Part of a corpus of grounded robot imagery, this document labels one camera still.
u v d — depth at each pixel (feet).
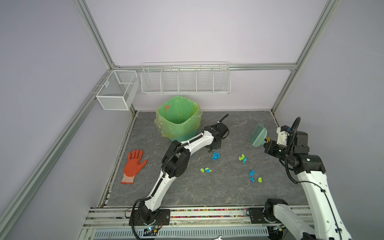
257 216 2.42
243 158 3.07
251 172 2.89
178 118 3.54
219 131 2.54
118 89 3.34
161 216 2.42
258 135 2.70
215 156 3.08
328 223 1.25
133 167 2.97
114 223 2.40
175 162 1.87
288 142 1.86
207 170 2.92
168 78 3.21
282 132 2.13
